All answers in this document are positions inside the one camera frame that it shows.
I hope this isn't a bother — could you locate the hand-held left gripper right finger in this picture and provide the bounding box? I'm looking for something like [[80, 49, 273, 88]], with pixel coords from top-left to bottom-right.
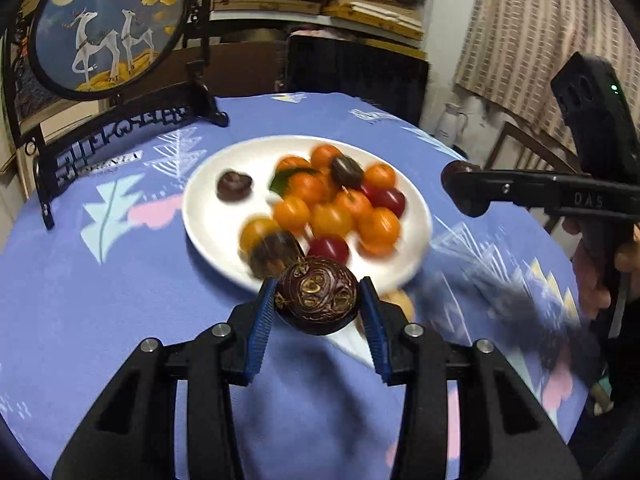
[[357, 276, 583, 480]]

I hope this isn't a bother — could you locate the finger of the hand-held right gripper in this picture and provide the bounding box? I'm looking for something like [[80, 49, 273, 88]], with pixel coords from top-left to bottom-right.
[[450, 162, 551, 177], [469, 171, 592, 217]]

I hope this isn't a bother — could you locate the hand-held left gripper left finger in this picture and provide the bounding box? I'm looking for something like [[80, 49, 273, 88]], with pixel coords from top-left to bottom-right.
[[51, 276, 278, 480]]

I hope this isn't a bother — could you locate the pile of oranges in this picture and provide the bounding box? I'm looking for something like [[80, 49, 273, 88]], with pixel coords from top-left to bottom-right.
[[239, 143, 403, 257]]

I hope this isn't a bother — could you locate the white oval plate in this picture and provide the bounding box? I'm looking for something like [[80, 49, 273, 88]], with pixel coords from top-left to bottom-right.
[[181, 135, 433, 295]]

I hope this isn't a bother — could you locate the person's right hand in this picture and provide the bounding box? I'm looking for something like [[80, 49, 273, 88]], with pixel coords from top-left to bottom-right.
[[562, 217, 640, 313]]

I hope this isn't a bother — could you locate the white jug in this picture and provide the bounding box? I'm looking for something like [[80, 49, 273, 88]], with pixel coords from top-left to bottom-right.
[[434, 102, 471, 146]]

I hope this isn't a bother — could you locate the brown wooden chair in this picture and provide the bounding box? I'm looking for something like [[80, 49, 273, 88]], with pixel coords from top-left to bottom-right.
[[482, 120, 588, 233]]

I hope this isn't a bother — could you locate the beige brick pattern curtain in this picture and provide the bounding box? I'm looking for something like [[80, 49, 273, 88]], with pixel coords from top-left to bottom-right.
[[452, 0, 640, 141]]

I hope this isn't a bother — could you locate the black flat panel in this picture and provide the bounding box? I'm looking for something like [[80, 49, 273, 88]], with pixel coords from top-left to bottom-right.
[[286, 34, 431, 128]]

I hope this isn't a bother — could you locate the blue printed tablecloth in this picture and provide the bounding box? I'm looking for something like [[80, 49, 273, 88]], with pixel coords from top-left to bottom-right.
[[0, 91, 596, 480]]

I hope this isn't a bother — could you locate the pink cloth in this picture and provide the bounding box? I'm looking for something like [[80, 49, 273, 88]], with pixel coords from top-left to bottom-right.
[[295, 27, 346, 40]]

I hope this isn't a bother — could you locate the white metal shelf unit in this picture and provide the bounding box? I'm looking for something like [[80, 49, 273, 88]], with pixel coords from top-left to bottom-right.
[[210, 0, 436, 61]]

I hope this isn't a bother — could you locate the round deer painting table screen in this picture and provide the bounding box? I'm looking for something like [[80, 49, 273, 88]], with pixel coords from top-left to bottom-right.
[[0, 0, 230, 231]]

